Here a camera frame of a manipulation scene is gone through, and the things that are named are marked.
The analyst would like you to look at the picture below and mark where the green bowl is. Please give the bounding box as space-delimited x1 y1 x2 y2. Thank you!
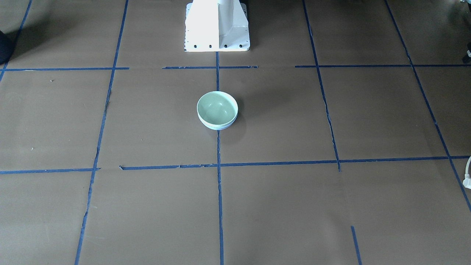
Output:
196 91 238 124

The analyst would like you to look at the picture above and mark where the blue bowl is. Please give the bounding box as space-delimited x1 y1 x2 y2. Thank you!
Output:
198 115 237 130

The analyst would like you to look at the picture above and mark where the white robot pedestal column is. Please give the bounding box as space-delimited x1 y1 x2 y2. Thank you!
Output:
184 0 251 52

